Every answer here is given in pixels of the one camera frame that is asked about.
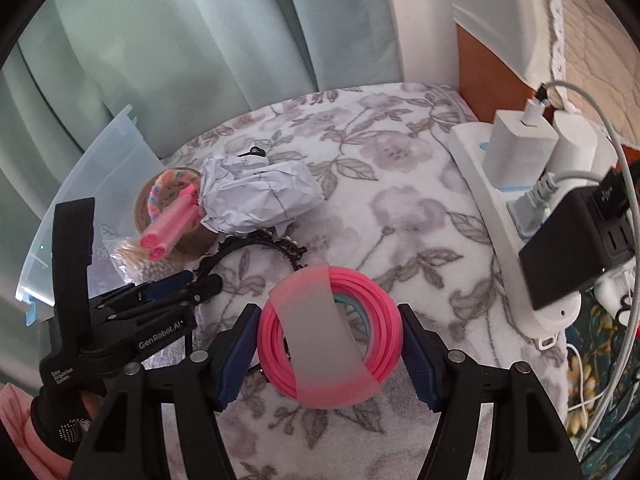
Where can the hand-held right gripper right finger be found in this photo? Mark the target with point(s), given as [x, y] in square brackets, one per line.
[421, 360]

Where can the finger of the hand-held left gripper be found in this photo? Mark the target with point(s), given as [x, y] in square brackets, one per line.
[170, 281]
[200, 292]

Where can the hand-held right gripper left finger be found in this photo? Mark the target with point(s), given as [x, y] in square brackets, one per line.
[234, 360]

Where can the brown packing tape roll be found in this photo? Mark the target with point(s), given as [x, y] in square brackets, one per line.
[192, 249]

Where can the black headband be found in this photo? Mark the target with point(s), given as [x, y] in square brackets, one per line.
[240, 241]

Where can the clear plastic container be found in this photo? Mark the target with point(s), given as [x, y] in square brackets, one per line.
[100, 160]

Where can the person's left forearm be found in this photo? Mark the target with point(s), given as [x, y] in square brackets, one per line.
[15, 400]

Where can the person's left hand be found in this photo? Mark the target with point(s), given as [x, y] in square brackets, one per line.
[57, 425]

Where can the pink hair roller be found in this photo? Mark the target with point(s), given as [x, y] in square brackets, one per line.
[165, 225]
[174, 244]

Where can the bag of cotton swabs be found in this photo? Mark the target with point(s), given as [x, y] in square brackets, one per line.
[135, 260]

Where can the crumpled white paper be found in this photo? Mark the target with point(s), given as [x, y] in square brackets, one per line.
[260, 195]

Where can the small black hair pin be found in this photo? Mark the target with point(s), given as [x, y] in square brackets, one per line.
[257, 150]

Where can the black charger block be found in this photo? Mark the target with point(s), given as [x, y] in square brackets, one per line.
[560, 250]

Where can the dark floral rug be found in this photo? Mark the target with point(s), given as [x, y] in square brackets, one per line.
[605, 332]

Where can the grey power plug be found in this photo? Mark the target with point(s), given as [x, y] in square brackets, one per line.
[530, 200]

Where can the white power strip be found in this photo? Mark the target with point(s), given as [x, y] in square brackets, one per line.
[612, 290]
[475, 170]

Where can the white charger adapter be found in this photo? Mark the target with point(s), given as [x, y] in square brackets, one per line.
[575, 145]
[515, 150]

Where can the pale green curtain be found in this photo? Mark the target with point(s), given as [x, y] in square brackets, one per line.
[150, 35]

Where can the wooden headboard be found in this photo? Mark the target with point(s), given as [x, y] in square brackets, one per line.
[480, 75]

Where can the beige lace-trimmed headboard cover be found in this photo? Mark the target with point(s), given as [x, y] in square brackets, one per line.
[600, 35]

